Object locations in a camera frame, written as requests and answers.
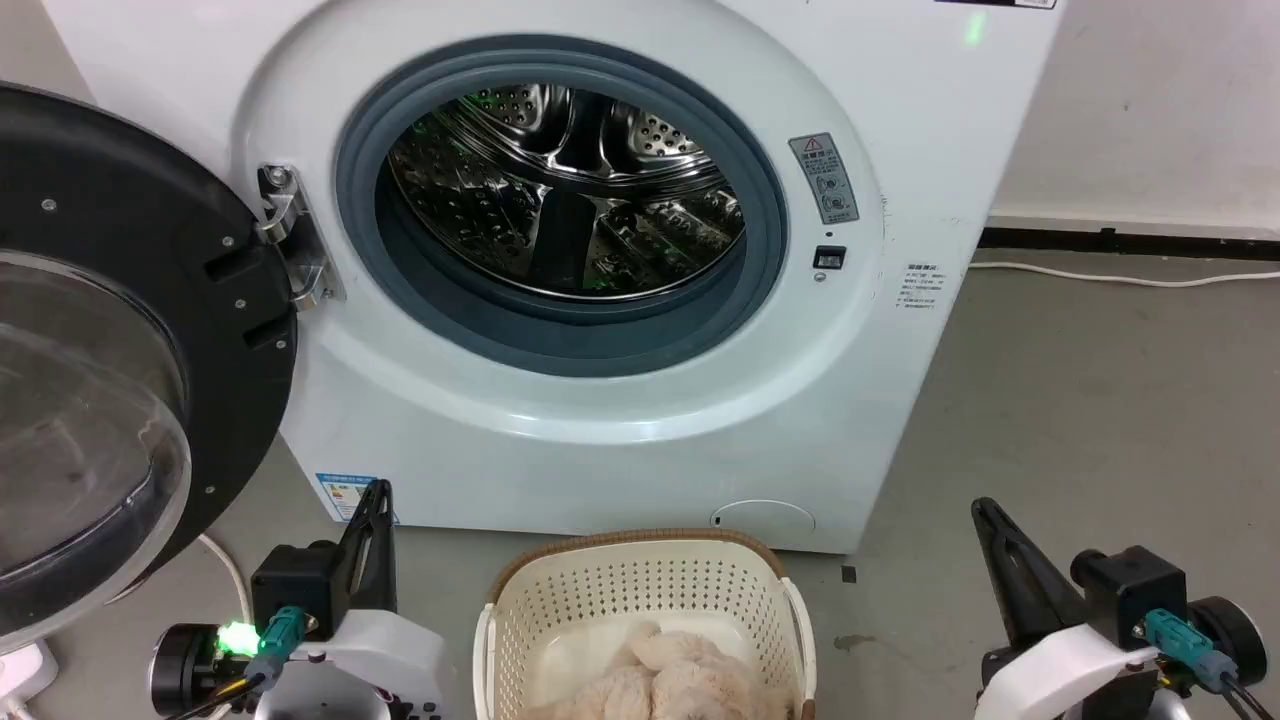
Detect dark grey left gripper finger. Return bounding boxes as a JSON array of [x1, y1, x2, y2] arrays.
[[338, 482, 375, 613], [368, 479, 398, 611]]

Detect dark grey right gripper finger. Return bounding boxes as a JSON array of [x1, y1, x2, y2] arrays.
[[971, 497, 1088, 651]]

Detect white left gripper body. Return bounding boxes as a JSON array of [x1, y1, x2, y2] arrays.
[[150, 606, 457, 720]]

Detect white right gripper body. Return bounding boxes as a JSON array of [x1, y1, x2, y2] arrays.
[[975, 596, 1270, 720]]

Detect white front-load washing machine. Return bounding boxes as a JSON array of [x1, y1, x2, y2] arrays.
[[40, 0, 1066, 556]]

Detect blue energy label sticker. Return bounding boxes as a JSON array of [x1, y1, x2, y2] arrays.
[[315, 472, 399, 525]]

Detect cream perforated laundry basket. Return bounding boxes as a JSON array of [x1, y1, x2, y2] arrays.
[[473, 528, 819, 720]]

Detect round white filter cover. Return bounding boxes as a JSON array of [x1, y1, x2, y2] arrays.
[[712, 499, 817, 550]]

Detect grey rubber door gasket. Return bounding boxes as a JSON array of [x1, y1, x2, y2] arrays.
[[335, 35, 789, 379]]

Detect beige fluffy cloth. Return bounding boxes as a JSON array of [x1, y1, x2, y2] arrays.
[[525, 620, 797, 720]]

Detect small printed text label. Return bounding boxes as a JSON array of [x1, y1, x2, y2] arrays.
[[897, 263, 942, 312]]

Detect chrome door hinge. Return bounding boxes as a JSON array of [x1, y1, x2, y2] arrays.
[[257, 163, 346, 312]]

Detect white power strip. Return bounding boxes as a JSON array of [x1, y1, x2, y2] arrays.
[[0, 640, 62, 714]]

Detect black baseboard strip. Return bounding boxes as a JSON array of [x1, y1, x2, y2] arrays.
[[978, 227, 1280, 263]]

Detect steel perforated washer drum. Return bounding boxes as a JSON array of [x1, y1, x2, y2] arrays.
[[385, 83, 748, 301]]

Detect black round washer door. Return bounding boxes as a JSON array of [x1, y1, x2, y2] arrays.
[[0, 82, 299, 641]]

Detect grey warning sticker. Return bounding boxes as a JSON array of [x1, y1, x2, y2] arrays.
[[788, 132, 861, 226]]

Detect teal plug left gripper cable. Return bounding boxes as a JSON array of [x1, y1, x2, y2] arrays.
[[172, 606, 307, 720]]

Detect teal plug gripper cable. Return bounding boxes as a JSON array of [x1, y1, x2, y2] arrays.
[[1140, 608, 1280, 720], [172, 606, 307, 720]]

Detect white cable by door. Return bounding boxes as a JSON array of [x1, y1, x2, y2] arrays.
[[197, 533, 254, 627]]

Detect teal plug right gripper cable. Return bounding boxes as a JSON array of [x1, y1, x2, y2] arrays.
[[1140, 608, 1280, 720]]

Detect white floor cable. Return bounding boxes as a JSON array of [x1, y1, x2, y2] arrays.
[[968, 260, 1280, 290]]

